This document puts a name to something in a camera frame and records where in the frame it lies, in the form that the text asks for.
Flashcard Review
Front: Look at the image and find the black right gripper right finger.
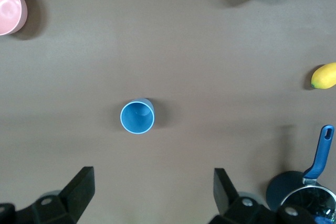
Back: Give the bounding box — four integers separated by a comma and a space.
209, 167, 316, 224

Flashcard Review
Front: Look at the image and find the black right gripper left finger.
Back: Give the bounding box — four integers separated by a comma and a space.
0, 166, 96, 224

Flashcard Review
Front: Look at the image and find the blue plastic cup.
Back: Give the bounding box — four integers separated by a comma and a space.
120, 98, 156, 135

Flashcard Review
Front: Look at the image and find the glass lid blue knob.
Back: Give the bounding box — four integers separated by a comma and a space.
280, 185, 336, 224

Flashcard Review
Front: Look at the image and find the yellow mango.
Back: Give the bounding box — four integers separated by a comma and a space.
311, 62, 336, 90

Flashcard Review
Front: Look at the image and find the pink bowl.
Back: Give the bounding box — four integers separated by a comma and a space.
0, 0, 28, 36

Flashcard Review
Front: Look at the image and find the black pot blue handle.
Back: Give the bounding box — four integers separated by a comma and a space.
265, 125, 336, 224

